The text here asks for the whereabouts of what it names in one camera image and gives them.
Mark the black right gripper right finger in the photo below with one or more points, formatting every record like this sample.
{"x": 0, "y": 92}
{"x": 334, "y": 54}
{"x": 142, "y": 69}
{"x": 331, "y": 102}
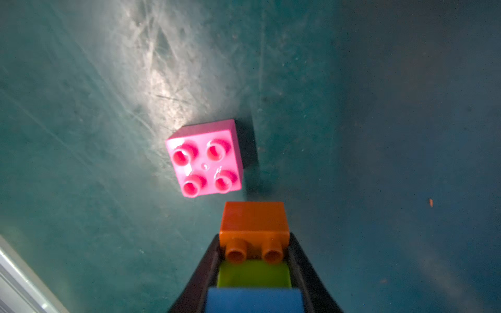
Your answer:
{"x": 316, "y": 297}

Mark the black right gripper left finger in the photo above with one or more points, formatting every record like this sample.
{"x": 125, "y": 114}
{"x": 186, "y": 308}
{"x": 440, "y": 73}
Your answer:
{"x": 193, "y": 297}

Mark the dark blue lego brick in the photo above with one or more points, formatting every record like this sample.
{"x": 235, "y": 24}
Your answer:
{"x": 254, "y": 300}

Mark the lime green lego brick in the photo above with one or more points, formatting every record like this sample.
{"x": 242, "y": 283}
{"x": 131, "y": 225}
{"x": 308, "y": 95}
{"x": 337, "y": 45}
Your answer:
{"x": 254, "y": 274}

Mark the orange lego brick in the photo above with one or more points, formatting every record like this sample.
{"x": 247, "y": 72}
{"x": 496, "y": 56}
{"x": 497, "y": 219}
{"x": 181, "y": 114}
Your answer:
{"x": 254, "y": 230}

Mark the large magenta lego brick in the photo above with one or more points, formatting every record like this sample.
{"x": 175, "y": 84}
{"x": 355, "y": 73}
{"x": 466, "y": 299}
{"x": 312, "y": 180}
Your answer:
{"x": 206, "y": 158}

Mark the front aluminium rail frame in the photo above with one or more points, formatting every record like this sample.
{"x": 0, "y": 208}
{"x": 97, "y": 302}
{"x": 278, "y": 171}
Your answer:
{"x": 21, "y": 288}

